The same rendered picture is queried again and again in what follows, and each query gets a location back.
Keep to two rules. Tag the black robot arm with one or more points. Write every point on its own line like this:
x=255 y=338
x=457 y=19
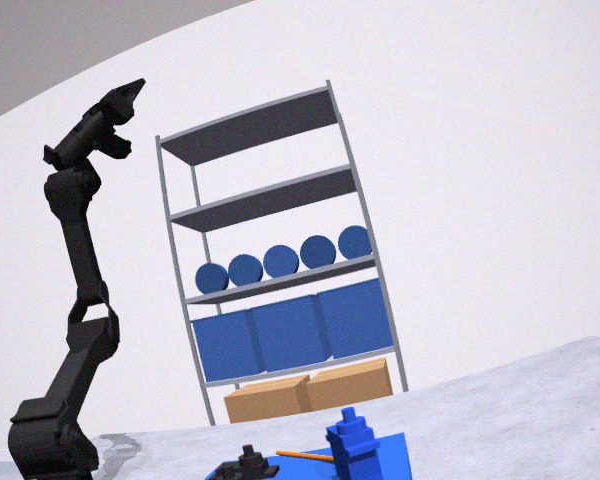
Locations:
x=45 y=440

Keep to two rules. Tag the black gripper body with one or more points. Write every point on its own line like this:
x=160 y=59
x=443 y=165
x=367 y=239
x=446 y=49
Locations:
x=94 y=122

